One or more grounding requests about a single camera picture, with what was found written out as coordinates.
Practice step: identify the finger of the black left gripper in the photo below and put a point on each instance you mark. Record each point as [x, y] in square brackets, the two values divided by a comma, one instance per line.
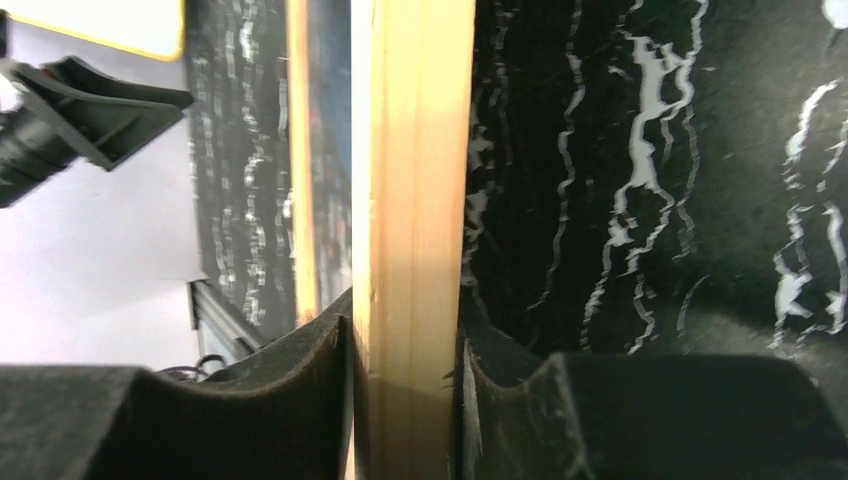
[69, 110]

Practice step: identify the wooden picture frame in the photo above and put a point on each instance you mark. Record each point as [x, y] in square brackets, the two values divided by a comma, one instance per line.
[411, 82]

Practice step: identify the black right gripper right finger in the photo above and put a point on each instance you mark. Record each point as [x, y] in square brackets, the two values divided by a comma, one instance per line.
[602, 416]

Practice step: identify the yellow-edged whiteboard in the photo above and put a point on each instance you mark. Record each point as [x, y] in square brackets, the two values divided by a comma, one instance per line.
[153, 29]

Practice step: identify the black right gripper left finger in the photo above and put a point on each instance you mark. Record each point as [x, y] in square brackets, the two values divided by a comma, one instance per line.
[278, 414]

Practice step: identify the aluminium mounting rail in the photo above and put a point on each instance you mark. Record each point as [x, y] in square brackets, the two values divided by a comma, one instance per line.
[221, 329]

